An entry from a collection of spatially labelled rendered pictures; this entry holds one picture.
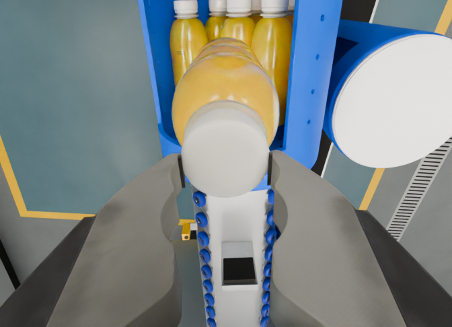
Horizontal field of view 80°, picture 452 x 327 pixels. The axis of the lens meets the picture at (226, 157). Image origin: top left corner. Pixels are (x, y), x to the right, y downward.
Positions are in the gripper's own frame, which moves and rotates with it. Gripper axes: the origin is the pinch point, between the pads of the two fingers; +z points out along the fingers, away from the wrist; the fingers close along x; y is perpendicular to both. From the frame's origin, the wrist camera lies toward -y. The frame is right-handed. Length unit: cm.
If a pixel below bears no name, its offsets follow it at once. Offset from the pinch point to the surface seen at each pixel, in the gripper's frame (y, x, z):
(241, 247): 62, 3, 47
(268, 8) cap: -4.1, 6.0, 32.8
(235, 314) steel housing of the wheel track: 103, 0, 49
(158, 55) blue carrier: 2.4, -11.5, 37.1
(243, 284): 62, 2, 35
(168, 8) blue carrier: -4.2, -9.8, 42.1
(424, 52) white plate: 4, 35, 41
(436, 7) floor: 5, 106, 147
